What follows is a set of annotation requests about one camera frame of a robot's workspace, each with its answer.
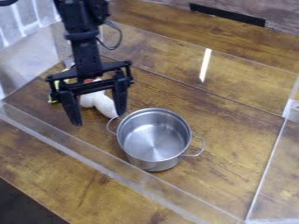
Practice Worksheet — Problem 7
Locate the silver metal pot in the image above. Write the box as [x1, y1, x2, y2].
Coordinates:
[106, 108, 205, 172]

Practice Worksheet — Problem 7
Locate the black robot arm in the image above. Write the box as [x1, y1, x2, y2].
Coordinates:
[45, 0, 133, 126]

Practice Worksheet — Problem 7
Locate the black bar on table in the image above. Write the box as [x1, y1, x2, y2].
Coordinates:
[189, 3, 266, 27]

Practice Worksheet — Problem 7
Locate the clear acrylic tray wall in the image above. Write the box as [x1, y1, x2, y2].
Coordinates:
[0, 101, 299, 224]

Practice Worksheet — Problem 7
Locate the black cable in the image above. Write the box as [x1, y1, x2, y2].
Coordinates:
[94, 18, 124, 51]

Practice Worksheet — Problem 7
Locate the yellow handled metal peeler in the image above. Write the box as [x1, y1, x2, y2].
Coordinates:
[46, 56, 77, 104]

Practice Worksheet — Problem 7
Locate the white plush mushroom red cap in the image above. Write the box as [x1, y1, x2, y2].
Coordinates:
[78, 77, 118, 119]

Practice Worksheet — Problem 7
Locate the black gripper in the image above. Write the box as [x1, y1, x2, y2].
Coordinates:
[44, 31, 136, 127]

